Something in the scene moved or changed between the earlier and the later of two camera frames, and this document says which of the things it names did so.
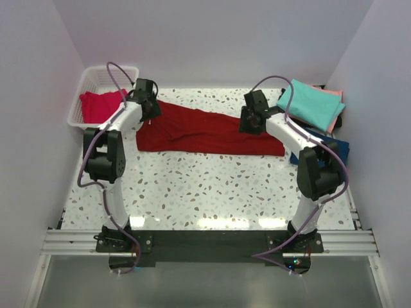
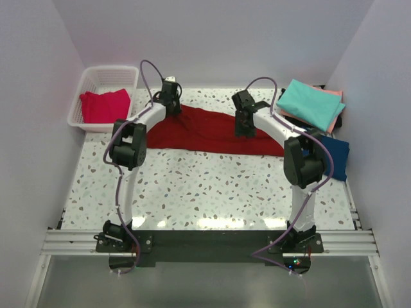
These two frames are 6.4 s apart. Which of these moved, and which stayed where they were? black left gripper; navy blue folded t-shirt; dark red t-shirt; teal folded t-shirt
Moved: black left gripper
Stayed: dark red t-shirt; teal folded t-shirt; navy blue folded t-shirt
